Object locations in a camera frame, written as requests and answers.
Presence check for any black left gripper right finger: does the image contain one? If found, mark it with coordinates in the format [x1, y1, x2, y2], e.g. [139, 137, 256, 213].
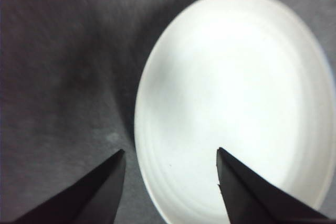
[215, 147, 331, 224]

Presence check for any white plate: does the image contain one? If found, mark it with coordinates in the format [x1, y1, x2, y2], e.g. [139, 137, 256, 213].
[134, 0, 336, 224]

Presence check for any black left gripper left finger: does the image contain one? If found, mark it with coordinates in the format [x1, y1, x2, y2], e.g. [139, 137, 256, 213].
[10, 149, 127, 224]

